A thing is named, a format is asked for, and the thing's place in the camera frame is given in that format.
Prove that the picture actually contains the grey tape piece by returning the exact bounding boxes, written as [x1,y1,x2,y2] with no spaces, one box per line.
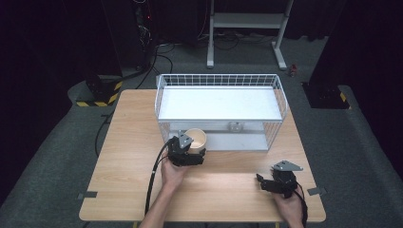
[306,186,329,197]
[77,191,99,200]

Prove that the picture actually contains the tangled cables under stand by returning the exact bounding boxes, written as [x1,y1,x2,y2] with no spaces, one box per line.
[197,30,278,51]

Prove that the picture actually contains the white metal stand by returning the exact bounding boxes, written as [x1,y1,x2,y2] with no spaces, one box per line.
[205,0,295,71]

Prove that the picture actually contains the cream ceramic mug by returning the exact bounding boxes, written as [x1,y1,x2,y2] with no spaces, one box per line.
[183,127,208,155]

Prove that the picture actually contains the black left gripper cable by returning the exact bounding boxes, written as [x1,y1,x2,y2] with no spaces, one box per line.
[144,140,175,217]

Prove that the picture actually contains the person's left hand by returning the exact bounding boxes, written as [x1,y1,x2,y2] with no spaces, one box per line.
[160,155,190,192]

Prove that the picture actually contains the white wire shelf rack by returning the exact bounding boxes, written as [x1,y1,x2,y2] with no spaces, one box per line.
[154,73,289,153]

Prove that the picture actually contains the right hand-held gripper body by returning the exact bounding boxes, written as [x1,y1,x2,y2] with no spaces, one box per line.
[268,160,304,200]

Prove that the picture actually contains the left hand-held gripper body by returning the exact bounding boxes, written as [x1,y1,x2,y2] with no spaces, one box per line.
[166,129,206,168]

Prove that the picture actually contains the dark equipment tower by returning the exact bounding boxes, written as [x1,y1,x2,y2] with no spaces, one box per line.
[131,0,160,71]

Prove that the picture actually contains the black yellow striped stand base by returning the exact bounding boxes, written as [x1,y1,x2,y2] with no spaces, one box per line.
[75,73,124,108]
[301,81,353,110]

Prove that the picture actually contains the black floor cable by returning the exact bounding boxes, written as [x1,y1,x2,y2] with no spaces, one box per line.
[94,111,116,159]
[135,43,174,90]

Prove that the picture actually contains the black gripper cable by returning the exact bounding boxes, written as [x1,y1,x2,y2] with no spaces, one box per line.
[295,182,309,228]
[144,140,175,217]

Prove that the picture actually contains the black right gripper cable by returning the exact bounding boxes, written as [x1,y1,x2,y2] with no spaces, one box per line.
[295,182,309,228]

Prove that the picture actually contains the person's right hand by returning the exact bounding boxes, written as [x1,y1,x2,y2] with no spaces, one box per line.
[272,185,304,222]

